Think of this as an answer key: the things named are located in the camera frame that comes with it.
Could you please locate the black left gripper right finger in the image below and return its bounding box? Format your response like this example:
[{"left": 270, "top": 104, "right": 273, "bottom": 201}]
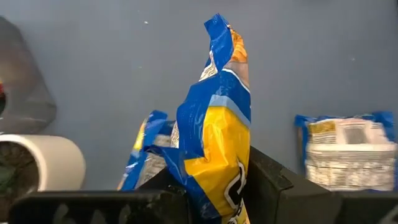
[{"left": 245, "top": 146, "right": 398, "bottom": 224}]

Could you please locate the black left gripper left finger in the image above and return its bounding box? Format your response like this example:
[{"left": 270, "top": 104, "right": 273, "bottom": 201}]
[{"left": 7, "top": 167, "right": 191, "bottom": 224}]

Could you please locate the blue Maruchan noodle pack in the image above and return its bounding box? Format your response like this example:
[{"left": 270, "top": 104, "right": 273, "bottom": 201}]
[
  {"left": 175, "top": 12, "right": 252, "bottom": 224},
  {"left": 294, "top": 111, "right": 398, "bottom": 192}
]

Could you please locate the white silver noodle packet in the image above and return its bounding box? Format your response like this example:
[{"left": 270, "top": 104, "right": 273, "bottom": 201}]
[{"left": 117, "top": 110, "right": 187, "bottom": 191}]

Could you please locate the green plant in white pot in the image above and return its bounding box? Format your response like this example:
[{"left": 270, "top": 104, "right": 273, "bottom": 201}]
[{"left": 0, "top": 133, "right": 86, "bottom": 215}]

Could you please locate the dark gray plastic bin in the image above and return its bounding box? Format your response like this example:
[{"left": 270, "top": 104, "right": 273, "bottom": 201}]
[{"left": 0, "top": 15, "right": 57, "bottom": 134}]

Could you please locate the blue-gray table mat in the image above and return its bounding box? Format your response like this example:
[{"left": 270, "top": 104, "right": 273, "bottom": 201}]
[{"left": 0, "top": 0, "right": 398, "bottom": 200}]

